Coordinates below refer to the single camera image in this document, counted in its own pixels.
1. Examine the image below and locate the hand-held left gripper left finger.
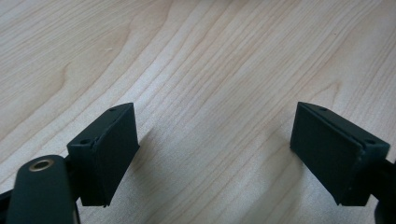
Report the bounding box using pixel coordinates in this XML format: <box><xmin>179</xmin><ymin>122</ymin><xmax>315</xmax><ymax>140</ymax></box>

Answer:
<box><xmin>66</xmin><ymin>102</ymin><xmax>140</xmax><ymax>208</ymax></box>

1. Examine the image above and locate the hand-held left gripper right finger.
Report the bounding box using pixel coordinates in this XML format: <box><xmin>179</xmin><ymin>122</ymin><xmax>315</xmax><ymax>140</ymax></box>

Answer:
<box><xmin>290</xmin><ymin>101</ymin><xmax>391</xmax><ymax>207</ymax></box>

